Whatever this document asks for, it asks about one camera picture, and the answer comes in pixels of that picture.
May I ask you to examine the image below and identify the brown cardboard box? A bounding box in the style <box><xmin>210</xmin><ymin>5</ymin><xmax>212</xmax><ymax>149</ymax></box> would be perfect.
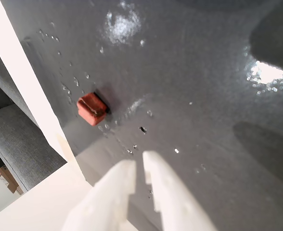
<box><xmin>0</xmin><ymin>165</ymin><xmax>24</xmax><ymax>195</ymax></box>

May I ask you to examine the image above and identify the dark grey table mat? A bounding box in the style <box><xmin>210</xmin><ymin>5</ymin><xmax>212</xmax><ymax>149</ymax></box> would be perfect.
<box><xmin>0</xmin><ymin>0</ymin><xmax>283</xmax><ymax>231</ymax></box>

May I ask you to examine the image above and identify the grey fabric sofa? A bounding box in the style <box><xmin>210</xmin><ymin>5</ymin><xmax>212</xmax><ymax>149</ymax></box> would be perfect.
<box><xmin>0</xmin><ymin>36</ymin><xmax>68</xmax><ymax>193</ymax></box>

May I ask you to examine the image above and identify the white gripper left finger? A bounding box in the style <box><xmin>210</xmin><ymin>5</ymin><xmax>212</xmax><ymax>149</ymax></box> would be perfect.
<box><xmin>61</xmin><ymin>160</ymin><xmax>137</xmax><ymax>231</ymax></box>

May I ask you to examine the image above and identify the red cube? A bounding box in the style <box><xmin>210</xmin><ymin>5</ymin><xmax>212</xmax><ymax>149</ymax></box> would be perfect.
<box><xmin>76</xmin><ymin>92</ymin><xmax>108</xmax><ymax>127</ymax></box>

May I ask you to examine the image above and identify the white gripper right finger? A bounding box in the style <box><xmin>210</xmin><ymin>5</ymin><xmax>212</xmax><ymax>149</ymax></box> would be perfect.
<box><xmin>142</xmin><ymin>151</ymin><xmax>218</xmax><ymax>231</ymax></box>

